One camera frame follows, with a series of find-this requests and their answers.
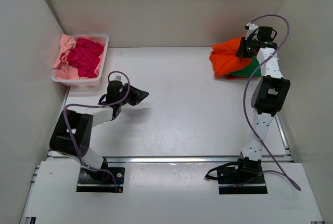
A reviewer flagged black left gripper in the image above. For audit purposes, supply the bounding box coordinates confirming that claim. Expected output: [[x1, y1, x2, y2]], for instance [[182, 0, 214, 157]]
[[118, 82, 149, 106]]

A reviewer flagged orange t-shirt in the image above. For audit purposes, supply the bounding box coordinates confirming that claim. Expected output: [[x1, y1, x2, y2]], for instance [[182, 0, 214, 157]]
[[209, 37, 252, 78]]

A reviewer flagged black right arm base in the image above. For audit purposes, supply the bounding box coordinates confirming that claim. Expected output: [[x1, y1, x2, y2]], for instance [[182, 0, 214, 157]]
[[204, 158, 268, 195]]

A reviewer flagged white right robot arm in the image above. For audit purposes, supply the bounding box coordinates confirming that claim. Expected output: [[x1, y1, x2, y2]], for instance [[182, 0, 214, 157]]
[[237, 22, 290, 162]]

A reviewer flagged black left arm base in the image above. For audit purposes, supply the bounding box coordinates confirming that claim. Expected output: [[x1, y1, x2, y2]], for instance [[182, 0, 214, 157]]
[[76, 165, 125, 193]]

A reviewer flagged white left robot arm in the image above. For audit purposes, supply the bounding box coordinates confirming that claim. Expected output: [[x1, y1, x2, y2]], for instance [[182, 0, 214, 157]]
[[49, 80, 149, 181]]

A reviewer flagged folded green t-shirt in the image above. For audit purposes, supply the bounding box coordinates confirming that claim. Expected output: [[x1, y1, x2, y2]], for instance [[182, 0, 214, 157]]
[[230, 56, 259, 78]]

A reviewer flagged folded red t-shirt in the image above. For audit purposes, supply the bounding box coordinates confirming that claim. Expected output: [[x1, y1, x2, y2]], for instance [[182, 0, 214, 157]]
[[225, 74, 241, 80]]

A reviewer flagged white plastic basket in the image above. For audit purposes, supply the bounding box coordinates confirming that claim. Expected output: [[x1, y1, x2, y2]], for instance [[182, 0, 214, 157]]
[[51, 33, 109, 87]]

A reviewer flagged magenta t-shirt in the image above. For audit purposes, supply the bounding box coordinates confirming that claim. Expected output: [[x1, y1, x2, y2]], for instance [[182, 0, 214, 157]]
[[67, 37, 105, 78]]

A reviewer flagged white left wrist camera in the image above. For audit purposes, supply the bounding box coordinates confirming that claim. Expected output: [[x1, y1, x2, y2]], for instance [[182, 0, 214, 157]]
[[114, 75, 122, 81]]

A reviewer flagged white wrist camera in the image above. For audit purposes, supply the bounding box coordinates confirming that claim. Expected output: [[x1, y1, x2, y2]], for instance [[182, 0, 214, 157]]
[[245, 22, 258, 36], [114, 75, 122, 81]]

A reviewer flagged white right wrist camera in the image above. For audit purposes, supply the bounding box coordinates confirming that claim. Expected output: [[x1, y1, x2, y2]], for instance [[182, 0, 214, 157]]
[[245, 22, 258, 36]]

